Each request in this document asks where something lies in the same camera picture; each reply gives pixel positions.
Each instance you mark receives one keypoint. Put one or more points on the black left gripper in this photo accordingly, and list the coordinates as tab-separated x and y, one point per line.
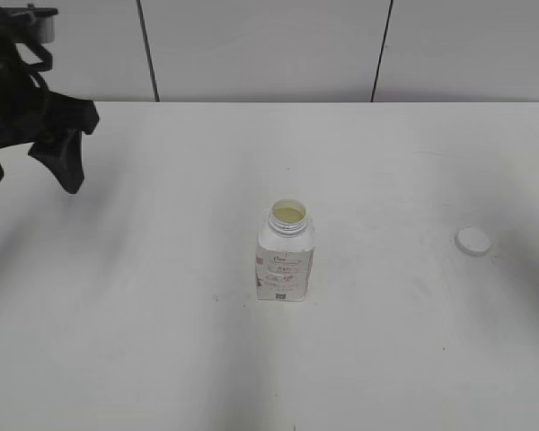
50	122

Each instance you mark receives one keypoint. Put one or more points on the white square meinianda bottle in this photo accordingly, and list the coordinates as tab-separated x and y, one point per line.
284	252

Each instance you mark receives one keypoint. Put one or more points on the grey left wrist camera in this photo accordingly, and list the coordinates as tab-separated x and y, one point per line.
38	21

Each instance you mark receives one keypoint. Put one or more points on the white round bottle cap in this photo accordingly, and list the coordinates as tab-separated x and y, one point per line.
472	241

